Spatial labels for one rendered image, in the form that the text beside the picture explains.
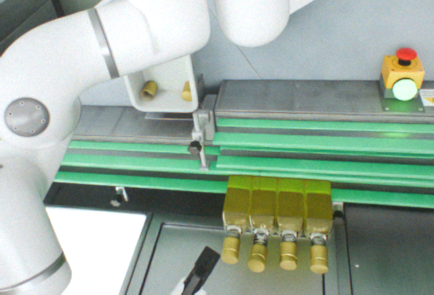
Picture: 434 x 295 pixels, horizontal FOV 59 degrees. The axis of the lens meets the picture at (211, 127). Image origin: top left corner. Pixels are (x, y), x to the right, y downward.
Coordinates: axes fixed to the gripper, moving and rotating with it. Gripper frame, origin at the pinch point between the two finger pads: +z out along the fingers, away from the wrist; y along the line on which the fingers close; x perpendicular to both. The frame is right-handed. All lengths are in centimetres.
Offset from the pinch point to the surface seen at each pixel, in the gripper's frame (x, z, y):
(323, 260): -18.6, 13.6, 1.2
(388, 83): -13, 48, 21
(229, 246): -2.2, 8.8, -5.3
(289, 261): -13.3, 10.7, -0.8
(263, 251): -8.3, 10.7, -2.8
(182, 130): 22.8, 31.1, -8.6
